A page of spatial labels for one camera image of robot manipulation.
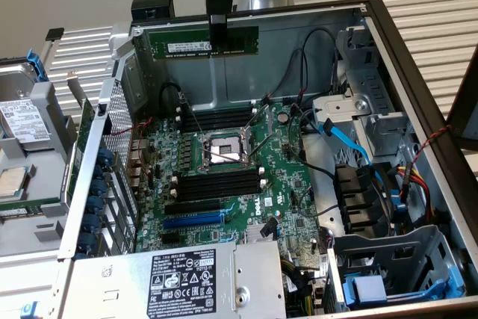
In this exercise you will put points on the CPU socket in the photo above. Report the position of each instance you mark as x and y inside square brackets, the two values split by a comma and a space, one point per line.
[224, 147]

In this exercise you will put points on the thin metal locking lever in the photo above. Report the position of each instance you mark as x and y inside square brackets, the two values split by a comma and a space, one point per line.
[261, 145]
[199, 126]

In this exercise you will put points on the silver chipset heatsink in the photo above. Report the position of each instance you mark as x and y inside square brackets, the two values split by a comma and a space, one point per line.
[252, 235]

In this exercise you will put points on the green graphics card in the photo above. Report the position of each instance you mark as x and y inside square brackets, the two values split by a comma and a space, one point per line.
[84, 121]

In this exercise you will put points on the grey disk bay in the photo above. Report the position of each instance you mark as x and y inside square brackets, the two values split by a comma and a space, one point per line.
[392, 244]

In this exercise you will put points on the black table end cap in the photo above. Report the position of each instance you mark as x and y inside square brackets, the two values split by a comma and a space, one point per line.
[54, 34]

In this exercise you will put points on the green motherboard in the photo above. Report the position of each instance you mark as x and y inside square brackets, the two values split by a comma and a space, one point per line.
[276, 169]

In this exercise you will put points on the blue card retention clip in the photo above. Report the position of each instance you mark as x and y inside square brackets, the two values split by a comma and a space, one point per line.
[91, 223]
[86, 242]
[105, 156]
[99, 187]
[95, 205]
[98, 172]

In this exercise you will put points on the silver power supply unit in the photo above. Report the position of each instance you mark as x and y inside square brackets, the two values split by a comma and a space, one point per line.
[123, 289]

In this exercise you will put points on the black plastic disk brackets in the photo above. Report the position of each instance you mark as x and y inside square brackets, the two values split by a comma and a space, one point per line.
[354, 192]

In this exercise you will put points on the silver disk bay cage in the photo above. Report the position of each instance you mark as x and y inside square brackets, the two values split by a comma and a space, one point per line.
[373, 83]

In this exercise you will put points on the blue expansion slot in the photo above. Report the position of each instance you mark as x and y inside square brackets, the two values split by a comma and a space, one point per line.
[192, 220]

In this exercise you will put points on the metal socket cover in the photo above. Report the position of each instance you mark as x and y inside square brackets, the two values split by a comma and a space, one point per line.
[245, 139]

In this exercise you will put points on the long black expansion slot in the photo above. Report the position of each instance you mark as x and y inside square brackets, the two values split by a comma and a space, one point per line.
[192, 207]

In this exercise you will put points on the RAM slot white latches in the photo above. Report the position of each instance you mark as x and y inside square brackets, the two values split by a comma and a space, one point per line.
[216, 187]
[216, 174]
[224, 120]
[224, 110]

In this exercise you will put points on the black box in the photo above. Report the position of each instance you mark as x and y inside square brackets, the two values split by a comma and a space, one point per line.
[153, 3]

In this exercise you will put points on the dark brown panel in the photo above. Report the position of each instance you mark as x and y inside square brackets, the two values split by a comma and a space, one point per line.
[465, 102]

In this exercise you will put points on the blue disk tray grey pad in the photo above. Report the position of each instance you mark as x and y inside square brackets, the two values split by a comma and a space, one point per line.
[364, 289]

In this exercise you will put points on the blue plastic disk carrier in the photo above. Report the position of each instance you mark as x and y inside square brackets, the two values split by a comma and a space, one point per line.
[37, 67]

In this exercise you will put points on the open metal PC case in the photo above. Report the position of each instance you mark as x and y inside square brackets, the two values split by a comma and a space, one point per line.
[269, 72]

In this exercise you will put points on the blue plastic latch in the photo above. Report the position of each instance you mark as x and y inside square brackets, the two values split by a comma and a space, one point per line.
[30, 311]

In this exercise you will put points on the silver CPU chip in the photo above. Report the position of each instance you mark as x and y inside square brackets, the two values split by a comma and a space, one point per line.
[11, 182]

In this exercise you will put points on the metal port block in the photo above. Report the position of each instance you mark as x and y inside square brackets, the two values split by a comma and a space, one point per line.
[136, 166]

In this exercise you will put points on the silver hard disk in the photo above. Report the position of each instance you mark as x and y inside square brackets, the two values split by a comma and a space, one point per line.
[22, 121]

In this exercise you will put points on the short black expansion slot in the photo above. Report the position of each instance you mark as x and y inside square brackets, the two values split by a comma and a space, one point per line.
[170, 237]

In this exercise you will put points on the silver coin battery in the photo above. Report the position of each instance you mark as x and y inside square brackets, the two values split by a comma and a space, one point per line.
[284, 117]

